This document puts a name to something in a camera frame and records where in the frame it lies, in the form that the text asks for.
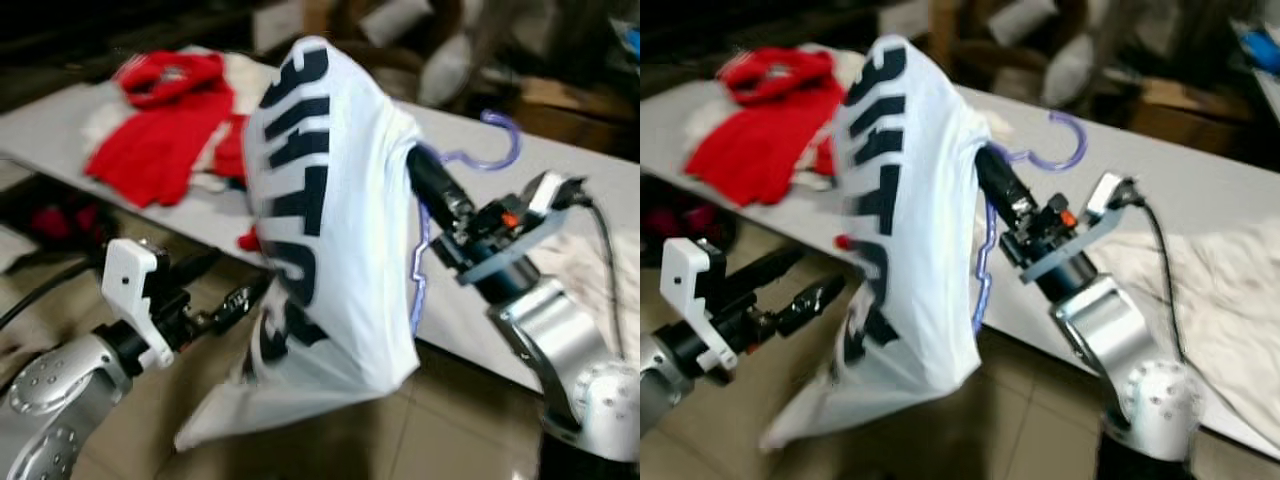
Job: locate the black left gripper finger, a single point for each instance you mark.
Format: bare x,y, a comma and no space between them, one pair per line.
240,303
775,267
818,305
198,266

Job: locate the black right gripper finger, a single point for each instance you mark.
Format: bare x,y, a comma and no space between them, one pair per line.
1005,190
438,190

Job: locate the purple clothes hanger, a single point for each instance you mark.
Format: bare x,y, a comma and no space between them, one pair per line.
510,150
1078,150

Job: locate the white T-shirt black lettering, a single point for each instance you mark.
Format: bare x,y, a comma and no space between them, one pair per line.
925,250
345,250

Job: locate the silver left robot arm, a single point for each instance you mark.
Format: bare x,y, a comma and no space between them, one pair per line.
50,400
665,390

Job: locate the small red item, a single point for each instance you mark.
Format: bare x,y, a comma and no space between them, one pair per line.
250,240
846,241

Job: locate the dark red bundle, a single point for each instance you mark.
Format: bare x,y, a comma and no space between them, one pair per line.
65,220
668,220

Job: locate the cream crumpled cloth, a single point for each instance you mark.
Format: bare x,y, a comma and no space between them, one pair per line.
590,290
1220,300

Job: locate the white plastic bag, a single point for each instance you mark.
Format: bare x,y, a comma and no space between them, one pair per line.
1068,70
450,70

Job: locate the red T-shirt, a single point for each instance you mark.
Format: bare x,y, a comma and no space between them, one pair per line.
765,130
160,130

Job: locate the grey table black legs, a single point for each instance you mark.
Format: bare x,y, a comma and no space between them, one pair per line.
40,125
1200,195

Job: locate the brown cardboard box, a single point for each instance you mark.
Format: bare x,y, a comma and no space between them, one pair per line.
580,110
1200,110

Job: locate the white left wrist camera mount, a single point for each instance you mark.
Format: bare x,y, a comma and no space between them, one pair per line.
130,285
688,285

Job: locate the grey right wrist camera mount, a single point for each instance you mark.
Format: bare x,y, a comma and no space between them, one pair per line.
1108,192
545,192

